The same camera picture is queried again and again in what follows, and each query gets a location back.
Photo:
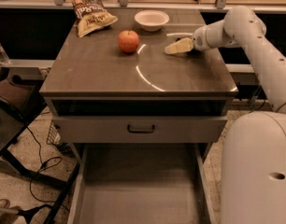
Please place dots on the open grey drawer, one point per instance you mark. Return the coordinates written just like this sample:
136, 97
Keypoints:
141, 184

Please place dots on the dark side table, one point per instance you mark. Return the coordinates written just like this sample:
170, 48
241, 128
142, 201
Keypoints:
20, 104

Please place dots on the red apple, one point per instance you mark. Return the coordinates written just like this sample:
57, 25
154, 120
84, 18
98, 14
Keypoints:
128, 41

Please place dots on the white paper bowl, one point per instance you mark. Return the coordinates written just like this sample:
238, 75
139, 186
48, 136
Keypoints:
151, 20

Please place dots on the closed drawer with black handle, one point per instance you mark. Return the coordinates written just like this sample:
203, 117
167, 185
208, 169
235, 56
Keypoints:
129, 129

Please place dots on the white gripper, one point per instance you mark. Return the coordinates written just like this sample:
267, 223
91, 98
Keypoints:
200, 41

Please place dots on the brown chip bag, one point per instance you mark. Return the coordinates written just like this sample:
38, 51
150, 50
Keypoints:
91, 16

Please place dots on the grey drawer cabinet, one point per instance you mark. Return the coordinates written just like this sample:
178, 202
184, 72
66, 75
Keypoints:
92, 77

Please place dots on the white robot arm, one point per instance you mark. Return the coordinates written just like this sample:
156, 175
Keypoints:
254, 149

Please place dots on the wire mesh basket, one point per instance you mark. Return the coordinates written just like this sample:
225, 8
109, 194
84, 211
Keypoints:
53, 137

